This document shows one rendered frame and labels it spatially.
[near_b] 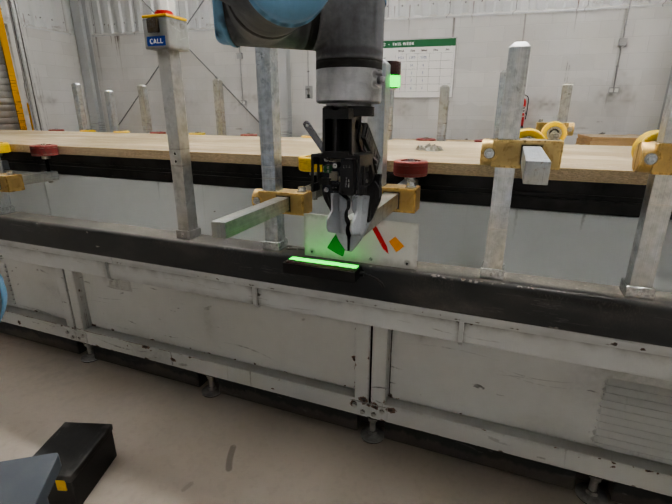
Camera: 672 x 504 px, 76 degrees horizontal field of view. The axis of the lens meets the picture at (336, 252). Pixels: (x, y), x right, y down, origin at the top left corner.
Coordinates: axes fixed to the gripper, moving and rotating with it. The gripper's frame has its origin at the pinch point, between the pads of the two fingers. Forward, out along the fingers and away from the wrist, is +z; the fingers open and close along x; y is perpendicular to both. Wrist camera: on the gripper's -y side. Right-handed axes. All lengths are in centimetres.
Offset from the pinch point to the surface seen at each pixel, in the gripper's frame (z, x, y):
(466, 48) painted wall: -134, -66, -729
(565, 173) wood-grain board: -8, 33, -45
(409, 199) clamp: -3.1, 3.7, -24.3
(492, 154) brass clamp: -12.5, 18.5, -23.5
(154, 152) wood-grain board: -8, -81, -45
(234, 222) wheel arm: -0.3, -23.5, -2.9
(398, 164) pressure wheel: -8.6, -2.2, -38.0
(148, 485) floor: 82, -64, -11
